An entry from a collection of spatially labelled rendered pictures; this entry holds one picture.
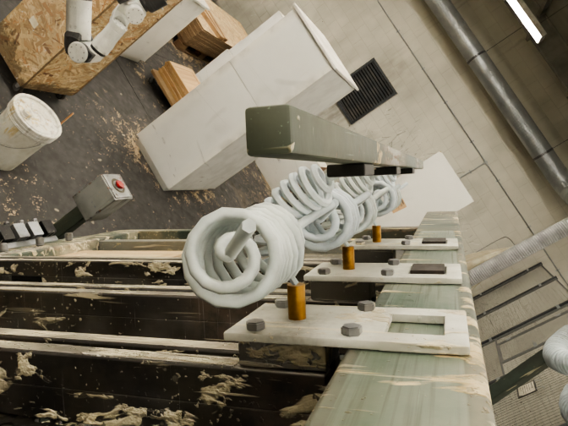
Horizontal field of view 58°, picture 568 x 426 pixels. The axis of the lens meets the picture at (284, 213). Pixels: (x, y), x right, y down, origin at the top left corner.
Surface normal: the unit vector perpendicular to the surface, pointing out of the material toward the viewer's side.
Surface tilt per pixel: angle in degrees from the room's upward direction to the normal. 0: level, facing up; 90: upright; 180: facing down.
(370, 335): 60
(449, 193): 90
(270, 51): 90
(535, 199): 90
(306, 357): 90
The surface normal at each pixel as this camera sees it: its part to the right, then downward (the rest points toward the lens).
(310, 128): 0.95, -0.02
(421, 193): -0.32, 0.05
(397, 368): -0.04, -1.00
